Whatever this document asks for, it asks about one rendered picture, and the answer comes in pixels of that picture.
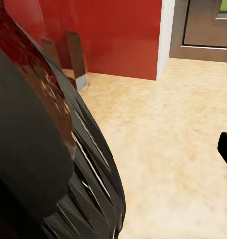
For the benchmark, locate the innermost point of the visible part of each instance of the water glass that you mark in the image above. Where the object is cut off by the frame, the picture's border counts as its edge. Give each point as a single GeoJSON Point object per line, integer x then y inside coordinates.
{"type": "Point", "coordinates": [65, 48]}

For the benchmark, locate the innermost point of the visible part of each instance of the fixed window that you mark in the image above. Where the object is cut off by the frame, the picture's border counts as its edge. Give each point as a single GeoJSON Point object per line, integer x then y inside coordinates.
{"type": "Point", "coordinates": [199, 30]}

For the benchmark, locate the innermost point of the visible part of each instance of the countertop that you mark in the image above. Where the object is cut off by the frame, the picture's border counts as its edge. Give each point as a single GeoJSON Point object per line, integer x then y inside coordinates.
{"type": "Point", "coordinates": [163, 136]}

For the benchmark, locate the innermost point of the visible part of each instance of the electric kettle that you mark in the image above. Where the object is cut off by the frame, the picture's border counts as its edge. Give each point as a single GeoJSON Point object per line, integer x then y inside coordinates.
{"type": "Point", "coordinates": [58, 176]}

